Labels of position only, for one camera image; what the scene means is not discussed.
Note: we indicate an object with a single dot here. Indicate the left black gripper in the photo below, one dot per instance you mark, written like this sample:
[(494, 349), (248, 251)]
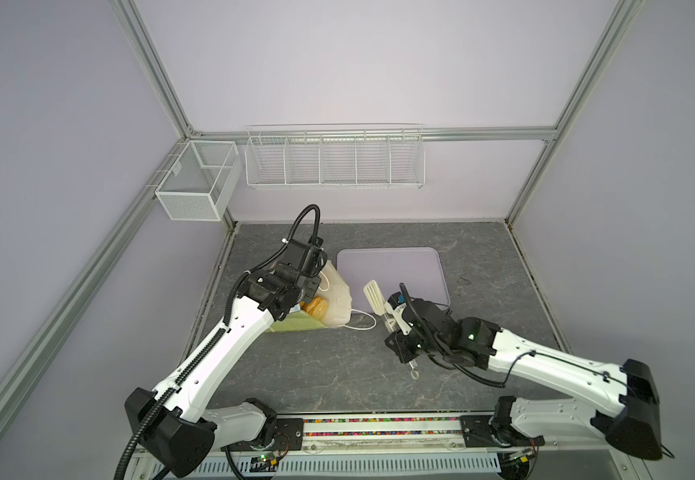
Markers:
[(313, 285)]

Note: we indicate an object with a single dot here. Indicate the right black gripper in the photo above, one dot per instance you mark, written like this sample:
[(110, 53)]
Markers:
[(398, 345)]

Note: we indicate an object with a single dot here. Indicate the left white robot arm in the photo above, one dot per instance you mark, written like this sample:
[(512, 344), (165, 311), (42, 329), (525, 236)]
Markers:
[(168, 420)]

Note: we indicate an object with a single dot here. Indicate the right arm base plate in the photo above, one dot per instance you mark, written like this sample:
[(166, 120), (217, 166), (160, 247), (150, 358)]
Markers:
[(484, 431)]

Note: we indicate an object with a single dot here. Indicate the yellow fake bread in bag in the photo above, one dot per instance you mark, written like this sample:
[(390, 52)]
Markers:
[(316, 309)]

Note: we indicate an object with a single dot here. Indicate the lavender plastic tray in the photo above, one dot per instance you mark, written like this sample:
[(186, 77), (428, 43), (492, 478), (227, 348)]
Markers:
[(419, 268)]

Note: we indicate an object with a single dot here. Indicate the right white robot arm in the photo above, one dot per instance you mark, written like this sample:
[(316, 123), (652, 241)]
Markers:
[(615, 403)]

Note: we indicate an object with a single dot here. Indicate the long white wire rack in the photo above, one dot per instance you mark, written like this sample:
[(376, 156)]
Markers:
[(356, 156)]

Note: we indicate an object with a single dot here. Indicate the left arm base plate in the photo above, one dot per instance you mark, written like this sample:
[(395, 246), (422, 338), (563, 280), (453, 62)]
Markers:
[(284, 434)]

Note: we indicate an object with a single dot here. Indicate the green paper gift bag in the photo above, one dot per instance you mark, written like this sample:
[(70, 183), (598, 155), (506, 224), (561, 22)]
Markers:
[(331, 308)]

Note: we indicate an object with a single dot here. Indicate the small white mesh basket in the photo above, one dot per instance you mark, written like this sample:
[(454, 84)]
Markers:
[(201, 181)]

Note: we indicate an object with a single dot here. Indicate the white vented cable duct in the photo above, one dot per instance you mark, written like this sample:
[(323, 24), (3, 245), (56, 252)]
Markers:
[(367, 466)]

